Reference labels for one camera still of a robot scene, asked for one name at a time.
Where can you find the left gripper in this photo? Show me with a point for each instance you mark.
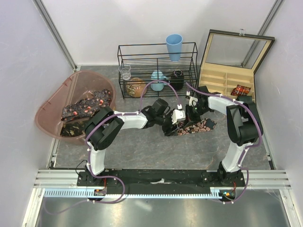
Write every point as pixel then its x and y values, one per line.
pixel 167 130

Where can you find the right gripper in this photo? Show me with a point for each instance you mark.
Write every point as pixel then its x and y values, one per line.
pixel 190 118

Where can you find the black floral rose tie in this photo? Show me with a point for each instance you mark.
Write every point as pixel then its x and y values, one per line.
pixel 205 125

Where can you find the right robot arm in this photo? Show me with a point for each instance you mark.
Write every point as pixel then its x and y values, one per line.
pixel 243 122

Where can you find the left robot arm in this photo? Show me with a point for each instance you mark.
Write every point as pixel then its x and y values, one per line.
pixel 103 128

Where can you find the black cup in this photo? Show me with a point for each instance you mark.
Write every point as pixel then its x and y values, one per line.
pixel 177 79

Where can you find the brown ceramic bowl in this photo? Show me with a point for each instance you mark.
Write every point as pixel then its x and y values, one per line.
pixel 135 86

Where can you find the light blue mug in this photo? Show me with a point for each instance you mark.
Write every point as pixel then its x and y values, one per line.
pixel 158 75

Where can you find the rolled red patterned tie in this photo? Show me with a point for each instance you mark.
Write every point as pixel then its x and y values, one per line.
pixel 240 90

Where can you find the rolled dark green tie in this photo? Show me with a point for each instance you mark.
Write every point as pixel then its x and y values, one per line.
pixel 244 99

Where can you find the wooden tie storage box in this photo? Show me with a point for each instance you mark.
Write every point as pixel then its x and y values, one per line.
pixel 231 59

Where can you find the clear drinking glass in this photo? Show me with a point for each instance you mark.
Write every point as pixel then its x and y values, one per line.
pixel 125 71

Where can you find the dark floral tie in basket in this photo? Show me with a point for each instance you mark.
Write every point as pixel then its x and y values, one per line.
pixel 87 107

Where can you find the tall blue plastic cup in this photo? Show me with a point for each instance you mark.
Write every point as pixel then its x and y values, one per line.
pixel 174 46

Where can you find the brown paisley tie in basket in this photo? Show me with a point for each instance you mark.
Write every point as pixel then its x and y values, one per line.
pixel 72 129

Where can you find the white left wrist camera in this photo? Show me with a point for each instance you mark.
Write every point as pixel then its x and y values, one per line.
pixel 178 114

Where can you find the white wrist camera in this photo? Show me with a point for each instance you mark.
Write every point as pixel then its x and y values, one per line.
pixel 178 114
pixel 192 101

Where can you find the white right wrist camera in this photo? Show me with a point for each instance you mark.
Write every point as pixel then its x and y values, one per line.
pixel 192 101

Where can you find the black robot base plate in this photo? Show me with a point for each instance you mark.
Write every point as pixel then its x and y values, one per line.
pixel 161 180

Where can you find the black wire rack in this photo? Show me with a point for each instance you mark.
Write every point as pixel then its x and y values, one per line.
pixel 144 59

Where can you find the grey slotted cable duct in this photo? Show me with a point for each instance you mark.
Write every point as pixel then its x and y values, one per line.
pixel 95 194

